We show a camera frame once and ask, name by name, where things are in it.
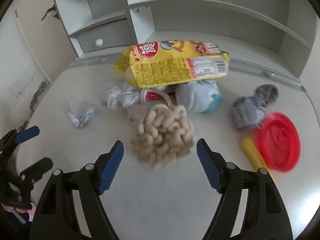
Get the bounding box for yellow plastic tube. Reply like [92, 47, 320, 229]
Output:
[239, 137, 274, 179]

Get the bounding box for grey blue knotted sock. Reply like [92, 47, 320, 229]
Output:
[231, 84, 279, 131]

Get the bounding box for beige chunky knit scrunchie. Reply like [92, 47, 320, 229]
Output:
[130, 103, 195, 167]

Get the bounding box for yellow snack bag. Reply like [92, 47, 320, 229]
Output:
[113, 40, 230, 88]

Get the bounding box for small crumpled wrapper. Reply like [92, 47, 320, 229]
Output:
[66, 102, 95, 128]

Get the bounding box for red plastic lid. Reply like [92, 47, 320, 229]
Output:
[258, 112, 300, 172]

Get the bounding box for light blue white sock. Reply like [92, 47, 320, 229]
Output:
[175, 79, 223, 113]

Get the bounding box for clear cup red label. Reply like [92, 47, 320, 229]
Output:
[139, 89, 172, 105]

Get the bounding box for grey drawer with white knob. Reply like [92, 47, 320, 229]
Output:
[76, 20, 133, 53]

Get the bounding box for white desk shelf unit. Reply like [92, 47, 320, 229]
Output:
[54, 0, 317, 90]

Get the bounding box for black door handle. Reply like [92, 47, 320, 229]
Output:
[41, 5, 60, 21]

